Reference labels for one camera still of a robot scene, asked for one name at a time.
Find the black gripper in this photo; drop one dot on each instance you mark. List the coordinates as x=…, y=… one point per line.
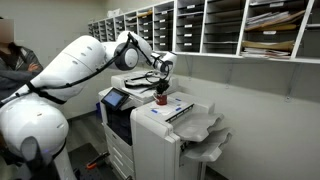
x=163, y=85

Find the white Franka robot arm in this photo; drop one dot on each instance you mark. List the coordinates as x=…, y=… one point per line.
x=76, y=60

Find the red patterned mug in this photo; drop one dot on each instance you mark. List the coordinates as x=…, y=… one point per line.
x=162, y=100

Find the white paper sheet blue tape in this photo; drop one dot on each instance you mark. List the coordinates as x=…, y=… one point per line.
x=170, y=108

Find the copier touchscreen panel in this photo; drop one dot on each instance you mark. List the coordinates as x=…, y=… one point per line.
x=114, y=98

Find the white copier finisher unit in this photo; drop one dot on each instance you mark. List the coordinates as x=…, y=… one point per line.
x=160, y=143

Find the white multifunction copier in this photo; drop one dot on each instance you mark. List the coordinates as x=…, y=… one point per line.
x=115, y=156

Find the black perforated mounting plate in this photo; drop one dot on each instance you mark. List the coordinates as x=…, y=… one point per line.
x=83, y=158

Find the brown envelope paper stack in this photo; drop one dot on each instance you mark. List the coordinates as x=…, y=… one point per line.
x=266, y=48

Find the mixed paper folder stack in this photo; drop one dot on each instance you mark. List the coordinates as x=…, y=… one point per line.
x=273, y=20

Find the person in grey jacket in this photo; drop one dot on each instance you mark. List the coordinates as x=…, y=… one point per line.
x=16, y=71

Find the white metal shelf bracket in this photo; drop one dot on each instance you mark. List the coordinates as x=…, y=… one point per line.
x=293, y=83
x=190, y=66

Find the white wall mail sorter shelf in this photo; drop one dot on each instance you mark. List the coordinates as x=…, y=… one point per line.
x=220, y=26

